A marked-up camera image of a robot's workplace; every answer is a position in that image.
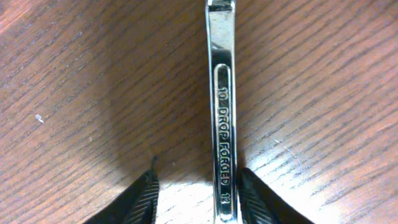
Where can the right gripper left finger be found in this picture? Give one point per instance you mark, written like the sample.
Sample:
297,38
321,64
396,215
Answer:
136,205

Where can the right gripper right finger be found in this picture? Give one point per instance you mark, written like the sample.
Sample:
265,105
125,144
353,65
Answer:
261,205

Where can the silver combination wrench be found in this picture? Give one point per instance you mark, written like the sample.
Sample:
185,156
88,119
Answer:
220,29

